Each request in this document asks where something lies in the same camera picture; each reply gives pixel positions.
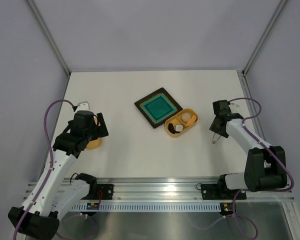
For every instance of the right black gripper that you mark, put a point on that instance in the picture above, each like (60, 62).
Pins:
(214, 128)

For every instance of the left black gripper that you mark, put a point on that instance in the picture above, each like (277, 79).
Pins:
(101, 131)

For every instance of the metal tongs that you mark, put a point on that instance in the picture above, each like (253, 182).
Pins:
(215, 138)

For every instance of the orange lunch box lid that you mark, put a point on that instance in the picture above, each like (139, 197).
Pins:
(94, 144)

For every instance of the grilled salmon slice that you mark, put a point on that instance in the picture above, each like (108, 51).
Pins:
(191, 121)

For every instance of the white rice ball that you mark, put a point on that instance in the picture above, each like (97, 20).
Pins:
(186, 116)

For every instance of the white tofu cube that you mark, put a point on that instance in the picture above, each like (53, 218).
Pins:
(179, 128)

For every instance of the orange lunch box base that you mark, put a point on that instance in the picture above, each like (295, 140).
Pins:
(176, 120)

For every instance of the black seaweed piece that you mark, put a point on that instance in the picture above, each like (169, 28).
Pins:
(171, 128)

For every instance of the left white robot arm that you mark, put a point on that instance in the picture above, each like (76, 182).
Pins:
(40, 214)

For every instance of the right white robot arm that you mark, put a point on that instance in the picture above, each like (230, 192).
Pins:
(265, 166)

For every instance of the square teal black plate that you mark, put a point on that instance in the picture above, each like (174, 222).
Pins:
(157, 107)

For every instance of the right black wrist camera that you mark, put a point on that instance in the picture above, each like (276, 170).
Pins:
(221, 109)

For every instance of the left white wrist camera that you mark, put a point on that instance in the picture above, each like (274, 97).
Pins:
(83, 106)

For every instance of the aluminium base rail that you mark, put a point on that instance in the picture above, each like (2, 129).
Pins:
(170, 189)

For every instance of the white slotted cable duct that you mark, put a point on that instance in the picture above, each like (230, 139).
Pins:
(155, 207)

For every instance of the left aluminium frame post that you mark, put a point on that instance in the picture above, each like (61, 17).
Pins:
(41, 23)

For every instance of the aluminium frame post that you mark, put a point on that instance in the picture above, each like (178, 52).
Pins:
(264, 36)
(41, 23)

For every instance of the right aluminium frame post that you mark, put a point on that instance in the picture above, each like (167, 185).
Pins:
(264, 36)

